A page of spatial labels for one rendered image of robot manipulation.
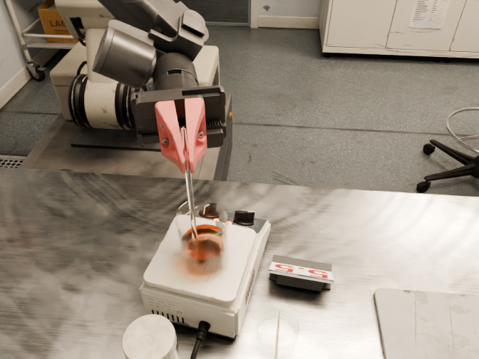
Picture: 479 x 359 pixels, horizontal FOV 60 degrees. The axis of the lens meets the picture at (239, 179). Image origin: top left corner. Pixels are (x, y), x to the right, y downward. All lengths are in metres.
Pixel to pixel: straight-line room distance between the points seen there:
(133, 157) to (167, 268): 0.99
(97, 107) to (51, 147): 0.37
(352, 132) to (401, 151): 0.27
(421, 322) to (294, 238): 0.22
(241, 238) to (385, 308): 0.22
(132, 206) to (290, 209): 0.28
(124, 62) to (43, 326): 0.37
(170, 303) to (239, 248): 0.11
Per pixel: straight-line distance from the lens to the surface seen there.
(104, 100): 1.33
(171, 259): 0.55
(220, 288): 0.52
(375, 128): 2.37
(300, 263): 0.65
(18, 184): 0.87
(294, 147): 2.13
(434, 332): 0.63
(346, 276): 0.65
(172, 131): 0.42
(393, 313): 0.62
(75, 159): 1.56
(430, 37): 3.10
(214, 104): 0.48
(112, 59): 0.51
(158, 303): 0.56
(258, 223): 0.64
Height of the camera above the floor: 1.26
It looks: 41 degrees down
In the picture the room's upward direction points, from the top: straight up
